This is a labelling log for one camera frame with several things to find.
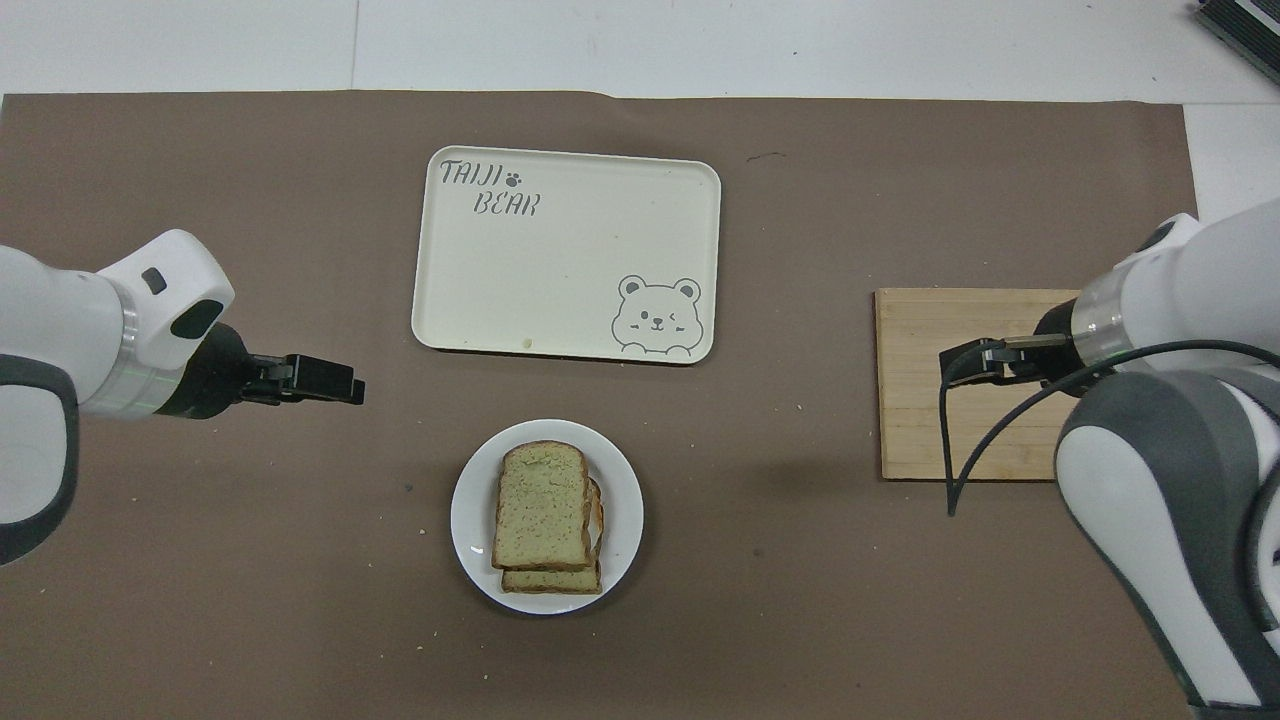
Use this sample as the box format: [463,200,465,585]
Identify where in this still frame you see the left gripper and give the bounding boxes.
[158,322,290,422]

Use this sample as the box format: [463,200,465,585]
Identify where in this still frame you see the bread slice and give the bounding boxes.
[491,441,593,573]
[500,475,606,596]

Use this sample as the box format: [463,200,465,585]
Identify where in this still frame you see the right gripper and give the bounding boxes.
[984,298,1087,393]

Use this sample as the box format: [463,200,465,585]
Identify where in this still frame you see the wooden cutting board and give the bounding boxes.
[875,288,1082,482]

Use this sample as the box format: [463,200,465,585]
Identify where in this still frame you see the black cable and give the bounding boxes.
[938,338,1280,518]

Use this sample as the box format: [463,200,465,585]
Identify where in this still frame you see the cream tray with bear print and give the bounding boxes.
[411,146,722,366]

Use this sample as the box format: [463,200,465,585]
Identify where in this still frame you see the white round plate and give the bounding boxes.
[451,419,645,615]

